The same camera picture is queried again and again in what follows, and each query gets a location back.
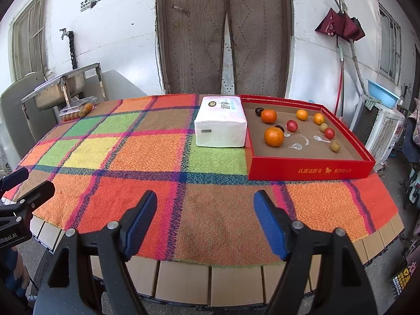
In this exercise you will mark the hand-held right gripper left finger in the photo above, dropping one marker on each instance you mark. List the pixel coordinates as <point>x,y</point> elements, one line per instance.
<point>141,226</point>

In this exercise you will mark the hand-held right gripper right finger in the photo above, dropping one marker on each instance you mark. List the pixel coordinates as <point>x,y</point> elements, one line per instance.
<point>270,226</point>

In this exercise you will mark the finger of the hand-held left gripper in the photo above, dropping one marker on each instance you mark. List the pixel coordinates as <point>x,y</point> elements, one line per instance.
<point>36,195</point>
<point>14,178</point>

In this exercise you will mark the red cardboard box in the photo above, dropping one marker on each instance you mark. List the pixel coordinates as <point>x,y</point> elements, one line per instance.
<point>295,170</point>

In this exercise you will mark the deep orange tangerine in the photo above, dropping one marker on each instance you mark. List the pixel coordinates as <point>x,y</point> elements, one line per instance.
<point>269,116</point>
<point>274,136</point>

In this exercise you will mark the dark purple plum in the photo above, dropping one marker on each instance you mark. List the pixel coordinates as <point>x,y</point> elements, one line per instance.
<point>280,127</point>
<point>259,111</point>

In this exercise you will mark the brown longan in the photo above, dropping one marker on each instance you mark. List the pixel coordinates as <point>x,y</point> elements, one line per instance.
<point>324,127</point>
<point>335,145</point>

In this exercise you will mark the small red tomato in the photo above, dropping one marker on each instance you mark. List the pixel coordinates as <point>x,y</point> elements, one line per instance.
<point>291,125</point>

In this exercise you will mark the yellow-orange orange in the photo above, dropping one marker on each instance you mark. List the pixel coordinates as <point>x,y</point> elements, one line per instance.
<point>318,118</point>
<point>302,115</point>

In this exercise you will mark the colourful checkered blanket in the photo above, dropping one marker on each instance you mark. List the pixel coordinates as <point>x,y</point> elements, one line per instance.
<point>213,220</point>

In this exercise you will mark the grey metal cabinet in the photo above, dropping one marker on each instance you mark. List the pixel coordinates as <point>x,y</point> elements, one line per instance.
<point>19,111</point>

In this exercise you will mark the slatted folding table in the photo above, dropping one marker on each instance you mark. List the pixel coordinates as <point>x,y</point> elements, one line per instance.
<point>183,282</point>

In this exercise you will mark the row of small longans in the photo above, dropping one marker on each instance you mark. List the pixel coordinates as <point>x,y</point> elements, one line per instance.
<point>72,115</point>

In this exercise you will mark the clear plastic container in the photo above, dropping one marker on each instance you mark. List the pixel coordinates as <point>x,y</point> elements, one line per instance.
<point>77,103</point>

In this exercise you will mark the small orange kumquat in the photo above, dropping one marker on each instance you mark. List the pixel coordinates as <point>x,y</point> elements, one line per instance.
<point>87,109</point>

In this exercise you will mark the stainless steel sink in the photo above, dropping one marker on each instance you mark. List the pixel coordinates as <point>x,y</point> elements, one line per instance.
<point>59,87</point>

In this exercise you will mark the white tissue pack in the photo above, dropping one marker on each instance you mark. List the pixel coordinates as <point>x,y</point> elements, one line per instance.
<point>220,128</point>

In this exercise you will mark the grey board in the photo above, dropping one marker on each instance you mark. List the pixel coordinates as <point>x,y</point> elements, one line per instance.
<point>124,85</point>

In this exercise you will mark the pink scooter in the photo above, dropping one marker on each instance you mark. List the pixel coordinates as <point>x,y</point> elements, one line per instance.
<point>413,246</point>

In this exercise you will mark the white air conditioner unit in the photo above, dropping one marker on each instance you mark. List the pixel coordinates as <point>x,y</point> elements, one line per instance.
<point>380,131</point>

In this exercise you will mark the pale green scooter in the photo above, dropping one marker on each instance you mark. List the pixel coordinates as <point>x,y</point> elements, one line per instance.
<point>413,187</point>

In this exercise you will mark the red dustpan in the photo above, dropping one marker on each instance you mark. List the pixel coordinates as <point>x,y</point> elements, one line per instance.
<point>339,95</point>

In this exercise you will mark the green checked cloth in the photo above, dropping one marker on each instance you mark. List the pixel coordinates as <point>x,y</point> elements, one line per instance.
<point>370,103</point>

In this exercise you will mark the dark blue cloth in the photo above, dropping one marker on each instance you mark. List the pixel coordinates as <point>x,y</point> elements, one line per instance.
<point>411,142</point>

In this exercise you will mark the light blue basin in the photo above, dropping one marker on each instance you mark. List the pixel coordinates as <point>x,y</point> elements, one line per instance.
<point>382,92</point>

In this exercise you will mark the quilted floral cover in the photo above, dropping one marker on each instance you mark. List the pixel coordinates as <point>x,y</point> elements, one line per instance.
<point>413,118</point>

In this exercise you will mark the brown metal door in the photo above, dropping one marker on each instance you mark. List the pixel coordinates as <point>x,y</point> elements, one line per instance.
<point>193,39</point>

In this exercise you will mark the maroon folded umbrella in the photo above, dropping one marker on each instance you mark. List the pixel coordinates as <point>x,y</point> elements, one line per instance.
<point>338,24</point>

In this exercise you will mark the barred window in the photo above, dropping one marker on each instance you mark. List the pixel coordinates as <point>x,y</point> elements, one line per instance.
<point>390,46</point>

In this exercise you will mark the window with grey frame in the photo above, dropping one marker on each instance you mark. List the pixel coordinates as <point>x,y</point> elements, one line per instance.
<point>29,36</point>

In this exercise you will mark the metal wall faucet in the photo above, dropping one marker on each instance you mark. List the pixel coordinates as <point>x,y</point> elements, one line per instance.
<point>65,33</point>

